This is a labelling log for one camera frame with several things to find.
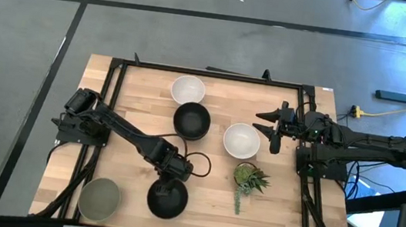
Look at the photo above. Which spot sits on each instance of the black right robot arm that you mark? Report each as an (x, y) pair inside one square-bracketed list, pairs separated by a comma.
[(362, 146)]

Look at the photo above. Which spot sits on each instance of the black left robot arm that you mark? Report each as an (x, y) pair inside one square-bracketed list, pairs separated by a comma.
[(123, 131)]

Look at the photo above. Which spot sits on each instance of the black aluminium table frame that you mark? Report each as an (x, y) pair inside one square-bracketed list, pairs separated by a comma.
[(211, 74)]

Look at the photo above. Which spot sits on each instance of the white flat box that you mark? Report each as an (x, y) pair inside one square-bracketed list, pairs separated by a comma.
[(366, 222)]

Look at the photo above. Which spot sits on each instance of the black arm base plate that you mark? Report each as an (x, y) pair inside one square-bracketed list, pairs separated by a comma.
[(79, 138), (329, 171)]

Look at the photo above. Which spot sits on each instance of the black desk beam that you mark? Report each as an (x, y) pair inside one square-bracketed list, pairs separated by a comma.
[(382, 201)]

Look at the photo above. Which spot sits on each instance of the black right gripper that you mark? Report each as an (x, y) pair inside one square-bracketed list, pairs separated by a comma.
[(291, 124)]

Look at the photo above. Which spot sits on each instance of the olive grey ceramic bowl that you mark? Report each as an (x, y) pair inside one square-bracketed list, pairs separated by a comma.
[(99, 199)]

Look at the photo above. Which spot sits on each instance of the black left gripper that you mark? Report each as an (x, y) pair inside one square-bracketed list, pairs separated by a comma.
[(177, 168)]

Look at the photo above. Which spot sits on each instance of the green succulent in black pot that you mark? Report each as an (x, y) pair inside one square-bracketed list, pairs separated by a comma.
[(247, 177)]

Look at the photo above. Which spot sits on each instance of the yellow power strip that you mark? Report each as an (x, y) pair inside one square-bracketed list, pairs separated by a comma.
[(357, 111)]

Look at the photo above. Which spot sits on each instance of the white ceramic bowl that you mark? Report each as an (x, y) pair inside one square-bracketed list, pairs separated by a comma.
[(241, 140), (188, 88)]

